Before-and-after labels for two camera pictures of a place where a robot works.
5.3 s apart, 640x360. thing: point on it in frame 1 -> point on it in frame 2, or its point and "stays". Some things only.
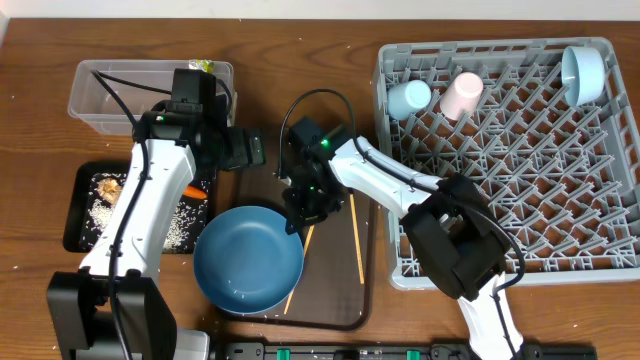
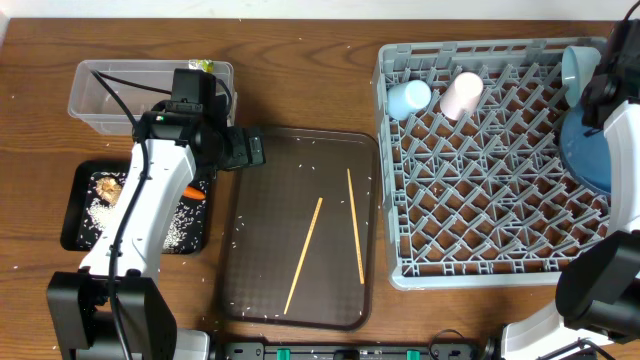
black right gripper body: [313, 200] -> [586, 97]
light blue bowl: [583, 75] stays
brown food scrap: [109, 189] stays
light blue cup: [406, 98] stays
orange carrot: [194, 192] stays
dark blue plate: [246, 260] -> [585, 150]
